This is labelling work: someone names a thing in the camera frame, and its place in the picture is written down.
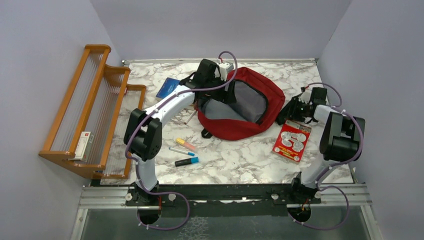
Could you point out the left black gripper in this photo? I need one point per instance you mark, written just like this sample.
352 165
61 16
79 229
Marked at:
227 97

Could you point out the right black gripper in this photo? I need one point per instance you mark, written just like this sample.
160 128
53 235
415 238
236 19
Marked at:
289 113

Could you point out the red backpack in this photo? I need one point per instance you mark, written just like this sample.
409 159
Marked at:
254 104

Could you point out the blue paperback book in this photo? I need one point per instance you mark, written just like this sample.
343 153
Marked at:
168 86

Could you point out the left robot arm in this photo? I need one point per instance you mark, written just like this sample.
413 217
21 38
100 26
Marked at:
144 132

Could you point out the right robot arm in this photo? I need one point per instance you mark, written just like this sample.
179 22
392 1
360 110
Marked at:
341 141

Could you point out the red white pen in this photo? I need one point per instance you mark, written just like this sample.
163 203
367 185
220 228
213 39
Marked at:
190 117

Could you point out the yellow orange highlighter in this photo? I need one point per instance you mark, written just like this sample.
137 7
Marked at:
186 144

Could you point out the blue white pen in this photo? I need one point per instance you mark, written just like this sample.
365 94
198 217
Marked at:
189 153

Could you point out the black blue highlighter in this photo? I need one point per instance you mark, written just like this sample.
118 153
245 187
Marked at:
187 161

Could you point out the wooden rack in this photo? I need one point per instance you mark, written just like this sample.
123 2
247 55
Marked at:
92 103

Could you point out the white red box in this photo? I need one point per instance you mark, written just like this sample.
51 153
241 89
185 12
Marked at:
84 146

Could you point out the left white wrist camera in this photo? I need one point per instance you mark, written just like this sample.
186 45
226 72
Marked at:
223 69

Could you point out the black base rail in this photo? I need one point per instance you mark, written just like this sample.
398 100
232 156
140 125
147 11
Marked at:
218 200

